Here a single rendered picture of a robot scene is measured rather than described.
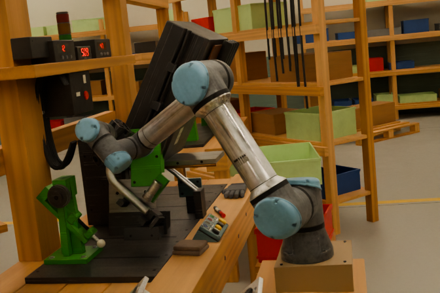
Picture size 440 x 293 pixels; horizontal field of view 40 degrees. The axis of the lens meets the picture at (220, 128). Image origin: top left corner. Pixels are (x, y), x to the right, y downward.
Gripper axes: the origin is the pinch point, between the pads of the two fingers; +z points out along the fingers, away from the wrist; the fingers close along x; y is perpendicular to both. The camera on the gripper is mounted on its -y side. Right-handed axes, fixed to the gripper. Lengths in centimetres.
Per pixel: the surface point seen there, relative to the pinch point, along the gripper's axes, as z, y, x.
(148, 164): 2.5, 0.8, -11.1
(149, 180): 2.6, -3.1, -15.2
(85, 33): 754, -66, 469
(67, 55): -13.9, 10.7, 32.7
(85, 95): -2.2, 3.0, 23.0
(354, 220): 312, 27, -82
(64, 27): 9, 14, 55
